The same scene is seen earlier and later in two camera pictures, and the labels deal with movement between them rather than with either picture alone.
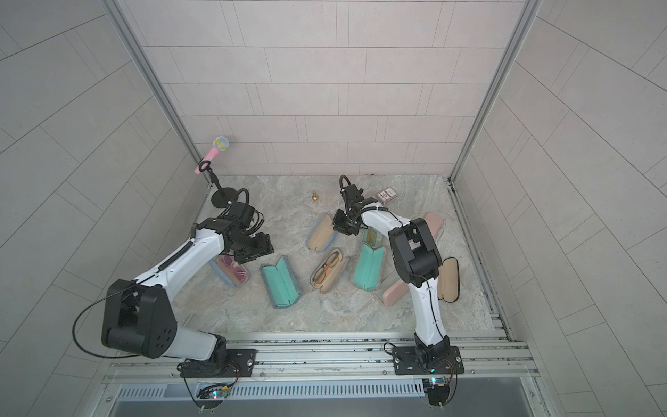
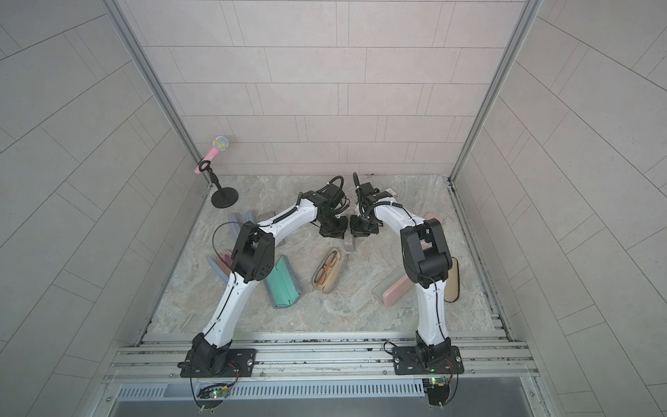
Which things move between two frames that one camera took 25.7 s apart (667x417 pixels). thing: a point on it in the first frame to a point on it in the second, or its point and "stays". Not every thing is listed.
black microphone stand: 221,197 stays
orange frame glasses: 330,262 stays
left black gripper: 265,247 to 341,230
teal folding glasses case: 367,274 to 354,244
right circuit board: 437,389 stays
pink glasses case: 434,222 stays
